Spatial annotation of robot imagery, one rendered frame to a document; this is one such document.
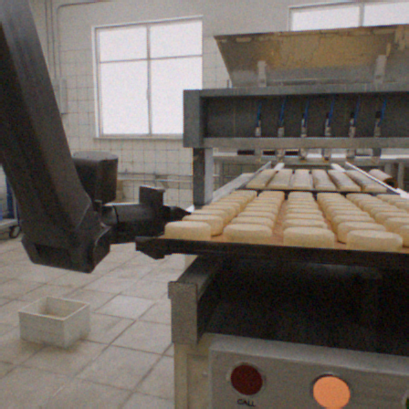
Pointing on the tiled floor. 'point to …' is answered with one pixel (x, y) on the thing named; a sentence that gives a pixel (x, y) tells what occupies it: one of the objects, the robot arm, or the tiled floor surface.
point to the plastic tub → (54, 321)
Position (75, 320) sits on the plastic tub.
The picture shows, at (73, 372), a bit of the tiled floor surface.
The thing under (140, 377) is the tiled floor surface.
